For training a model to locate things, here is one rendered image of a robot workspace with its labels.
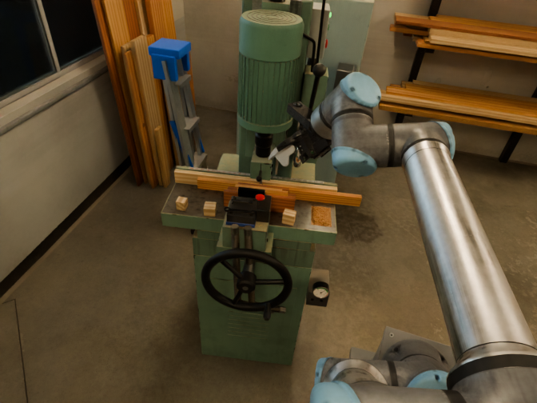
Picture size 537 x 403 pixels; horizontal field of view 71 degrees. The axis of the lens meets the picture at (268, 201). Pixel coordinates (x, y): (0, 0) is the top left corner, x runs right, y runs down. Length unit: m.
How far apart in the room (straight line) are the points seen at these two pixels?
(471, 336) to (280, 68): 0.81
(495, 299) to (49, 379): 1.91
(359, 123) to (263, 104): 0.39
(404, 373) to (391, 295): 1.39
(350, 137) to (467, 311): 0.42
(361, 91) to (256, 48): 0.35
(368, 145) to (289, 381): 1.39
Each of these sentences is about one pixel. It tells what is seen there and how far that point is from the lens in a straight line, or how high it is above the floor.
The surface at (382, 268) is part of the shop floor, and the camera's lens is 2.50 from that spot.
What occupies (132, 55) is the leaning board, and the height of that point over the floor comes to 0.96.
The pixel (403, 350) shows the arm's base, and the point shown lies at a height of 0.81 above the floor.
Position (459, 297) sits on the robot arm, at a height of 1.40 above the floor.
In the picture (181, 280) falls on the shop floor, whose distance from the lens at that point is 2.28.
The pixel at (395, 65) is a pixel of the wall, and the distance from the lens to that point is 3.60.
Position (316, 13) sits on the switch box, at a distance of 1.40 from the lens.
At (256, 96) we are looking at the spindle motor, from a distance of 1.11.
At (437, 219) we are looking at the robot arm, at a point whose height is 1.40.
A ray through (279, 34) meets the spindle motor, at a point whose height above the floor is 1.48.
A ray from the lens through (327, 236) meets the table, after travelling 1.29.
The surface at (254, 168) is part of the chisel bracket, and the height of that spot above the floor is 1.05.
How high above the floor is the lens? 1.76
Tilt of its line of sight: 39 degrees down
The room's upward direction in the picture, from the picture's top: 5 degrees clockwise
